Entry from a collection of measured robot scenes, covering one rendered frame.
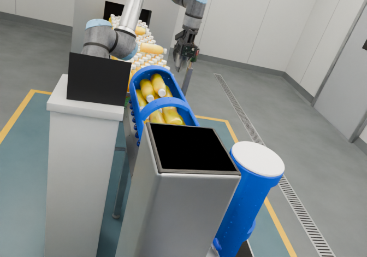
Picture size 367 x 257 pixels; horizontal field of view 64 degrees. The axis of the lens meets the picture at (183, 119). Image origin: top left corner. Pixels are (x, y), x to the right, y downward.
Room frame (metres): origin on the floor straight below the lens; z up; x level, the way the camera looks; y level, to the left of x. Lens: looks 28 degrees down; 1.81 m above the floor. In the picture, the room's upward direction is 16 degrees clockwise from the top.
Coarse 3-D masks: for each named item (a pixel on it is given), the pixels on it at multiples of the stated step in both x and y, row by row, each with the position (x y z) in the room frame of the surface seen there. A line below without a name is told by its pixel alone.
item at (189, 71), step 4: (188, 68) 2.15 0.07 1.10; (192, 68) 2.17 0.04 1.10; (188, 72) 2.15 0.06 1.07; (188, 76) 2.16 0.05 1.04; (184, 80) 2.17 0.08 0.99; (188, 80) 2.16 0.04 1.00; (184, 84) 2.15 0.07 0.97; (188, 84) 2.16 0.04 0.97; (184, 88) 2.15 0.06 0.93; (184, 92) 2.16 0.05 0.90
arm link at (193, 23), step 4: (184, 16) 1.27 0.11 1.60; (188, 16) 1.25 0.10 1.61; (184, 20) 1.26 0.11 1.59; (188, 20) 1.24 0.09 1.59; (192, 20) 1.24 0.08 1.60; (196, 20) 1.25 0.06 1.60; (200, 20) 1.26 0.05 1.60; (184, 24) 1.25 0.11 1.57; (188, 24) 1.24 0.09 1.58; (192, 24) 1.24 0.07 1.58; (196, 24) 1.25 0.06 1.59; (192, 28) 1.25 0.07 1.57; (196, 28) 1.26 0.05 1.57
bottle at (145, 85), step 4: (144, 80) 1.58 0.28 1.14; (148, 80) 1.59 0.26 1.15; (140, 84) 1.57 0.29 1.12; (144, 84) 1.53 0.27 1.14; (148, 84) 1.53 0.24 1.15; (140, 88) 1.54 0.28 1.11; (144, 88) 1.49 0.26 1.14; (148, 88) 1.49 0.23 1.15; (152, 88) 1.51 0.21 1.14; (144, 92) 1.46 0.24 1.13; (148, 92) 1.46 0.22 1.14; (152, 92) 1.47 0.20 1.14; (144, 96) 1.45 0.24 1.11
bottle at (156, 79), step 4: (152, 76) 1.60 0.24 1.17; (156, 76) 1.59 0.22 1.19; (160, 76) 1.61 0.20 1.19; (152, 80) 1.56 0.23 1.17; (156, 80) 1.54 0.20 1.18; (160, 80) 1.53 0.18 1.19; (152, 84) 1.54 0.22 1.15; (156, 84) 1.50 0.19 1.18; (160, 84) 1.49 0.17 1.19; (164, 84) 1.51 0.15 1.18; (156, 88) 1.48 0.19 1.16; (160, 88) 1.47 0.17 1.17; (164, 88) 1.49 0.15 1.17; (156, 92) 1.48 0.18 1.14
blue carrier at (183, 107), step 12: (144, 72) 1.56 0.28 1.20; (156, 72) 1.64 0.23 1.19; (168, 72) 1.61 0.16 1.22; (132, 84) 1.52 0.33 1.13; (168, 84) 1.67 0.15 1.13; (132, 96) 1.43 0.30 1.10; (180, 96) 1.55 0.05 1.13; (144, 108) 1.21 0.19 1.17; (156, 108) 1.18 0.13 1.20; (180, 108) 1.51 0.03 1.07; (144, 120) 1.16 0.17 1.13; (192, 120) 1.31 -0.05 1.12
